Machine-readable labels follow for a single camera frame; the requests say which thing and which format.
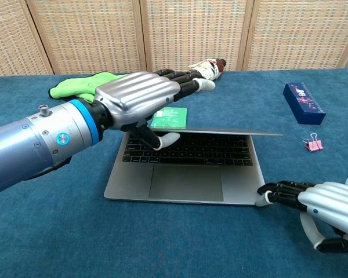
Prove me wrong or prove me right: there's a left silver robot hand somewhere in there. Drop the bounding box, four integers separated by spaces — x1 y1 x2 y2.
92 68 216 151

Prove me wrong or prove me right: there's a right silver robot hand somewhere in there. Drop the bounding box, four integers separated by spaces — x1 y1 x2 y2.
255 180 348 257

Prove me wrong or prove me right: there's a dark blue printed box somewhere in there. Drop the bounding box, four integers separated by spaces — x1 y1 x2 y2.
282 82 327 126

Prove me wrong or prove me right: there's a pink binder clip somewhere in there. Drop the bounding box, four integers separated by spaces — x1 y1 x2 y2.
302 133 324 152

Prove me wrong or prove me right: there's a silver laptop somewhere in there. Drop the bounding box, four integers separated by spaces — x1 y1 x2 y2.
103 127 284 207

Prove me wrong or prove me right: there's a green microfiber cloth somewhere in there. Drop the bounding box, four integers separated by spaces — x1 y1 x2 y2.
48 72 131 103

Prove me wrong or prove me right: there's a brown glass bottle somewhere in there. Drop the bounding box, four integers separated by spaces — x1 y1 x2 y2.
188 57 227 83

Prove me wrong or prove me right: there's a green foil sachet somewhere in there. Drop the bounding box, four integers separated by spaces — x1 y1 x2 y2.
149 107 189 130

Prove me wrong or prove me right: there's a blue felt table cover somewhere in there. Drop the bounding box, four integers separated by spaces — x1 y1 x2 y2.
0 68 348 278

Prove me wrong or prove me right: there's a woven rattan folding screen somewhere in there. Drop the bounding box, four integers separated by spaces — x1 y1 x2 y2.
0 0 348 78

